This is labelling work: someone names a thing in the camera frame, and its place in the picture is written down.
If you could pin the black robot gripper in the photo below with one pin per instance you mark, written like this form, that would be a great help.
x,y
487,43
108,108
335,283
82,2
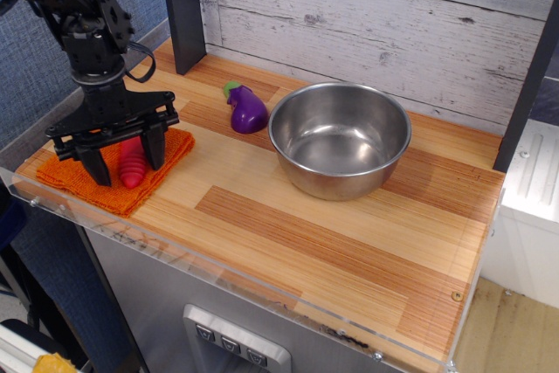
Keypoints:
x,y
110,114

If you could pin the red handled metal fork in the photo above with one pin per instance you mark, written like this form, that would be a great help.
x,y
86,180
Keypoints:
x,y
132,163

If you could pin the orange knitted napkin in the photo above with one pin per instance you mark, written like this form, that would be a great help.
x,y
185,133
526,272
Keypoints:
x,y
70,176

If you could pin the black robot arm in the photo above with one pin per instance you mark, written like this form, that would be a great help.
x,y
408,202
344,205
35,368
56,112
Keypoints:
x,y
95,35

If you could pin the purple toy eggplant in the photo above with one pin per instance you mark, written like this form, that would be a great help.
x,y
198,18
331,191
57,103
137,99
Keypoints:
x,y
248,112

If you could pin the stainless steel cabinet front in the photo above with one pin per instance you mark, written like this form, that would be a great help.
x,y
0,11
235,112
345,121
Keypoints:
x,y
152,295

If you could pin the clear acrylic table guard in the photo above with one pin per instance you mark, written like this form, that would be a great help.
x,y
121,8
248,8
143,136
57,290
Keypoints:
x,y
389,275

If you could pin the stainless steel bowl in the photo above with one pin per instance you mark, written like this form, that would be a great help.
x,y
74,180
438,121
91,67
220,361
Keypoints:
x,y
338,140

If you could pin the silver dispenser button panel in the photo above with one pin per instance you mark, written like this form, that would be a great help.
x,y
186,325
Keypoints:
x,y
219,345

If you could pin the white side cabinet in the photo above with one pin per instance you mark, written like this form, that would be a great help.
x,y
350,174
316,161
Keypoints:
x,y
522,250

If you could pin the dark grey left post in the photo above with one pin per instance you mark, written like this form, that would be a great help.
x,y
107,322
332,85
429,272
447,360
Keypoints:
x,y
187,33

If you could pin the dark grey post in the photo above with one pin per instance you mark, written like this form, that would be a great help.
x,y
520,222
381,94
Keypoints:
x,y
187,33
530,88

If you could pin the dark grey right post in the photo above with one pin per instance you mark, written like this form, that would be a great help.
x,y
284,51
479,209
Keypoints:
x,y
530,88

